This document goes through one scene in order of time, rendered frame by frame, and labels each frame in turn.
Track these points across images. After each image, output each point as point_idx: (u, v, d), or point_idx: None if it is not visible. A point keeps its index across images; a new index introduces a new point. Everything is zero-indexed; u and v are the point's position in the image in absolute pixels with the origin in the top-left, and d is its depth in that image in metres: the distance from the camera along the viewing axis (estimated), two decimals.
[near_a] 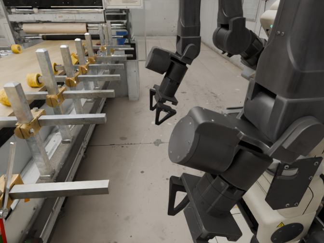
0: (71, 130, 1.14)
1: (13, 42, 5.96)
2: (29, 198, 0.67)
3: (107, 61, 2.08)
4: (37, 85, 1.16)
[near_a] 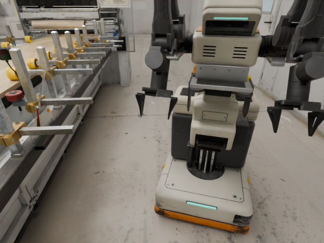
0: (72, 89, 1.69)
1: None
2: (49, 111, 1.22)
3: None
4: (48, 59, 1.71)
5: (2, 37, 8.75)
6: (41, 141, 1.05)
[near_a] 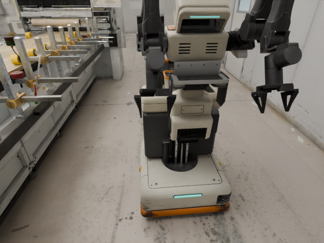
0: (64, 75, 2.01)
1: None
2: (44, 88, 1.54)
3: (92, 44, 2.95)
4: None
5: (3, 35, 9.07)
6: (37, 109, 1.37)
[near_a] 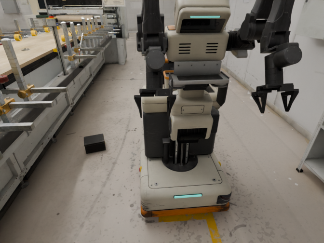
0: None
1: None
2: (82, 55, 2.54)
3: None
4: None
5: None
6: (81, 64, 2.37)
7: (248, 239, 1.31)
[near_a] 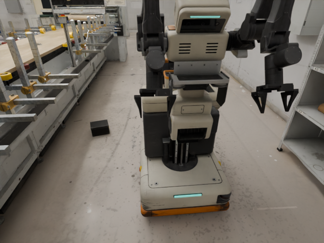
0: None
1: None
2: (87, 50, 2.80)
3: None
4: None
5: (20, 32, 10.33)
6: (87, 59, 2.63)
7: (230, 199, 1.57)
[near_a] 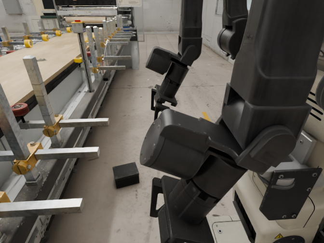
0: None
1: None
2: (105, 64, 2.15)
3: None
4: None
5: (19, 33, 9.68)
6: (105, 77, 1.99)
7: None
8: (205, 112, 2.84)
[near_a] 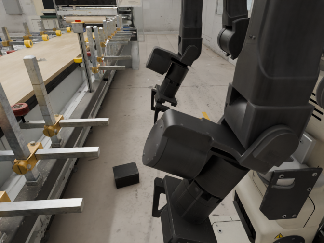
0: None
1: None
2: (105, 64, 2.15)
3: None
4: None
5: (19, 33, 9.68)
6: (105, 77, 1.99)
7: None
8: (205, 112, 2.84)
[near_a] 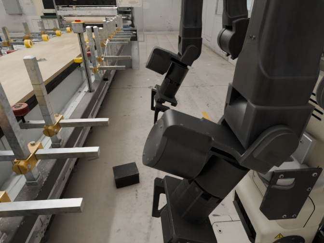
0: None
1: None
2: (105, 64, 2.15)
3: None
4: None
5: (19, 33, 9.68)
6: (105, 77, 1.99)
7: None
8: (205, 112, 2.84)
